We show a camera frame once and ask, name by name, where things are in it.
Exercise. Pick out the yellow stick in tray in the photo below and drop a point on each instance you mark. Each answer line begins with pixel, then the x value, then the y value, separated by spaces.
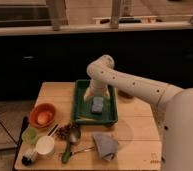
pixel 82 118

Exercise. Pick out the white cup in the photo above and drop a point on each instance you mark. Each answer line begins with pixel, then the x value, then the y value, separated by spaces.
pixel 45 146

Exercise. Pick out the black handled utensil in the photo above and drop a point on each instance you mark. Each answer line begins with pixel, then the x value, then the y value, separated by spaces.
pixel 52 130

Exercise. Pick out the dark red bowl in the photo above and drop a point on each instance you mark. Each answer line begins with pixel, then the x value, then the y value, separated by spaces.
pixel 124 95

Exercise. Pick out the blue-grey sponge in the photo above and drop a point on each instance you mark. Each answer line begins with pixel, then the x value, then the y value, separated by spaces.
pixel 97 105

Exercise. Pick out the orange bowl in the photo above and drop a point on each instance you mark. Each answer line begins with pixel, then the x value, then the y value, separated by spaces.
pixel 42 115

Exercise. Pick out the black white dish brush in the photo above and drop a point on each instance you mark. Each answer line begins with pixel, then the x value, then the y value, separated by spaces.
pixel 29 157

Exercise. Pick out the light green cup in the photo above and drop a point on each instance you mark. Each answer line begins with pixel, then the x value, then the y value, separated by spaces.
pixel 29 136

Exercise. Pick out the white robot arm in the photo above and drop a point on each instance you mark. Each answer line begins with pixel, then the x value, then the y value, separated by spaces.
pixel 174 102

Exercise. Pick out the grey folded cloth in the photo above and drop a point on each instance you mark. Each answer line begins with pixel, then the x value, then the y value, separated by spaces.
pixel 107 146

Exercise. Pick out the metal spoon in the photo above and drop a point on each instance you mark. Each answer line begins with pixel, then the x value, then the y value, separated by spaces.
pixel 79 151

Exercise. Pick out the brown pine cone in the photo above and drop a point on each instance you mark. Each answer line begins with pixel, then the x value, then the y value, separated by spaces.
pixel 62 132

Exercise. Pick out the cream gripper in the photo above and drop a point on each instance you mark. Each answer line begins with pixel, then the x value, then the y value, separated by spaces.
pixel 93 92

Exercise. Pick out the wooden table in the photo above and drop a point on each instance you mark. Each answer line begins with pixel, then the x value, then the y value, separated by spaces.
pixel 135 131

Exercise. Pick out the green plastic tray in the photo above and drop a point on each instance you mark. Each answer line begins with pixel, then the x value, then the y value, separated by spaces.
pixel 80 107

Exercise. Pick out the green handled metal ladle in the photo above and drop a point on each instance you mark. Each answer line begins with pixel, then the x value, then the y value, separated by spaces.
pixel 73 137

